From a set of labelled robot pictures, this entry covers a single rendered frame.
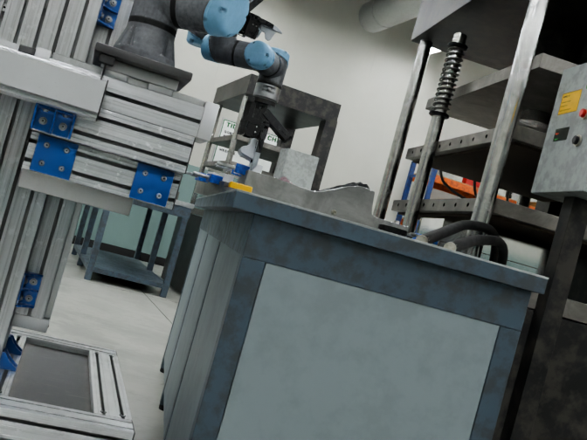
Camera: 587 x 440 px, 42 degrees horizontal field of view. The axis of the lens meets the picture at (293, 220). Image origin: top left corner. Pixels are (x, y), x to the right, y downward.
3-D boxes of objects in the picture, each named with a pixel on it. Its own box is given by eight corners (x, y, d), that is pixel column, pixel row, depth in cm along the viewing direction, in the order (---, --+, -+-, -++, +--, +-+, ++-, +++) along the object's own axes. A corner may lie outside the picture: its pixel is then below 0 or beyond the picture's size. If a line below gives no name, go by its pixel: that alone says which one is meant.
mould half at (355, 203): (239, 200, 214) (252, 154, 215) (231, 200, 240) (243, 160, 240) (403, 246, 222) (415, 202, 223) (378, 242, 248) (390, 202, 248)
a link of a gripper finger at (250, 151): (235, 166, 219) (243, 137, 221) (255, 171, 220) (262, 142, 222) (237, 162, 216) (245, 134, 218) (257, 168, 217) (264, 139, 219)
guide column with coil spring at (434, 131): (374, 333, 311) (457, 31, 315) (370, 332, 317) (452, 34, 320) (387, 337, 312) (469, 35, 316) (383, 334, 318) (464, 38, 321)
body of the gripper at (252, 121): (236, 136, 226) (246, 97, 226) (263, 144, 227) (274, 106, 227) (238, 134, 218) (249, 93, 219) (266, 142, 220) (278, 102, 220)
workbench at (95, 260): (82, 278, 594) (113, 169, 597) (69, 252, 773) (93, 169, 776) (168, 299, 618) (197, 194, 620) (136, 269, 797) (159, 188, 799)
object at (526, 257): (431, 264, 281) (444, 218, 281) (409, 258, 307) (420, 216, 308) (552, 297, 289) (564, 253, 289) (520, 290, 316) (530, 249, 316)
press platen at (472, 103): (538, 66, 247) (542, 52, 247) (424, 109, 356) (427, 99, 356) (722, 128, 259) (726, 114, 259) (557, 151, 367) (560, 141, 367)
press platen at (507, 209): (490, 212, 245) (494, 197, 245) (390, 209, 354) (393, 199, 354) (687, 271, 258) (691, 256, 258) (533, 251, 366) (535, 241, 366)
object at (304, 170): (190, 302, 641) (256, 68, 646) (161, 277, 786) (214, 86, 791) (291, 326, 672) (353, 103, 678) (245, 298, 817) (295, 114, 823)
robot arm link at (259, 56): (228, 60, 211) (242, 72, 221) (265, 68, 207) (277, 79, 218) (236, 34, 211) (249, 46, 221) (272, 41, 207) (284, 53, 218)
